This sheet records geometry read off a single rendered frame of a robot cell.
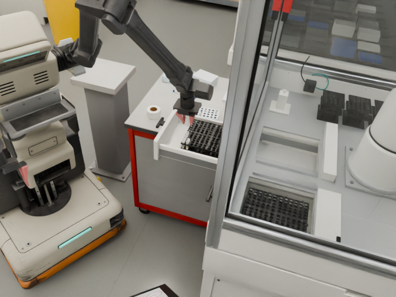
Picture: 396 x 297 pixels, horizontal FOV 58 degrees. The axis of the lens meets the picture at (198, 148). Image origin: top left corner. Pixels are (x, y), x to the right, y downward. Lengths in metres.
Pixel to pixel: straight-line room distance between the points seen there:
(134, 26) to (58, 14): 2.85
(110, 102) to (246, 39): 1.60
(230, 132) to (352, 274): 0.54
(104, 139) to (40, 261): 0.86
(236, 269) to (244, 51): 0.72
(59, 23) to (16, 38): 2.63
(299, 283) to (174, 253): 1.16
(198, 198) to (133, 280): 0.58
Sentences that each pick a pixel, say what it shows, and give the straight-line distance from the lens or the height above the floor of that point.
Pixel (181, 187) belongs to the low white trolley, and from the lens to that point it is 2.00.
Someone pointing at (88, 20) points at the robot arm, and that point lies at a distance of 1.15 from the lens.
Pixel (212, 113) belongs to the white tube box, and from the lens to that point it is 1.85.
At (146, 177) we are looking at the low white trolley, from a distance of 2.05.
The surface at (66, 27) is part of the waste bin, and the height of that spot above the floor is 0.30.
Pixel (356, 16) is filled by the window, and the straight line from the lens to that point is 0.65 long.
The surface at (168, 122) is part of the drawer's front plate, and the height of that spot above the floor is 0.93.
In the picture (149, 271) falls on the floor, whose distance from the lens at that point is 2.15.
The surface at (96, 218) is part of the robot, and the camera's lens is 2.04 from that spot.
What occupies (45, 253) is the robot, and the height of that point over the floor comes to 0.26.
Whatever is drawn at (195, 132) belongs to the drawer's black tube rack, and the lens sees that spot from 1.54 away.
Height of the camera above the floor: 1.89
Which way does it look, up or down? 42 degrees down
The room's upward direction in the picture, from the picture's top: 5 degrees clockwise
